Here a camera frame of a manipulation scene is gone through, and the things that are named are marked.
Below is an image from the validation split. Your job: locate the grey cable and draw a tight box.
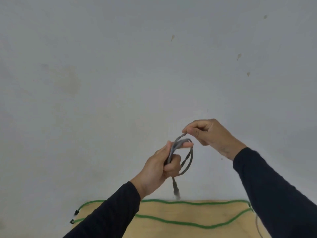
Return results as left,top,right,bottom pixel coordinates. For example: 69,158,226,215
165,132,194,200

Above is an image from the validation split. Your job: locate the thin grey wire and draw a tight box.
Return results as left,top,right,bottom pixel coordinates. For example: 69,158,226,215
255,213,263,238

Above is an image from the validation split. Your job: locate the person's left hand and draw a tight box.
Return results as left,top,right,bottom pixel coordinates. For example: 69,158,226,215
130,141,194,199

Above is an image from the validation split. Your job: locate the person's right hand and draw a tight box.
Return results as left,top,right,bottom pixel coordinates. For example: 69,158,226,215
182,119,247,161

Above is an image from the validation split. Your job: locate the person's left forearm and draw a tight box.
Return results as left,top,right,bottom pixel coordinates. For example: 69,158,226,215
63,181,141,238

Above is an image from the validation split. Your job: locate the green cord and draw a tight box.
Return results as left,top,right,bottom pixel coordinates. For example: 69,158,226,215
70,199,253,229

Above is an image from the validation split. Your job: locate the person's right forearm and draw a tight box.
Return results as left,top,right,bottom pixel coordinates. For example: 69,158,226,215
233,147,317,238

